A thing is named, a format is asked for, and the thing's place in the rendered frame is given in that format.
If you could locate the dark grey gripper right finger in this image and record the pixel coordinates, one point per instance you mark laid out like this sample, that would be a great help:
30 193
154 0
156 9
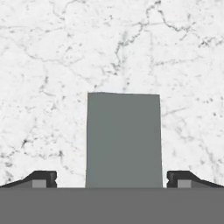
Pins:
179 176

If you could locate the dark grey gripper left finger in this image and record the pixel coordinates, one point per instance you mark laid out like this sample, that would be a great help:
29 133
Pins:
43 176

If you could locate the grey rectangular block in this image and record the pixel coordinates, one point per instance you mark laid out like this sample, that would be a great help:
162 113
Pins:
124 140

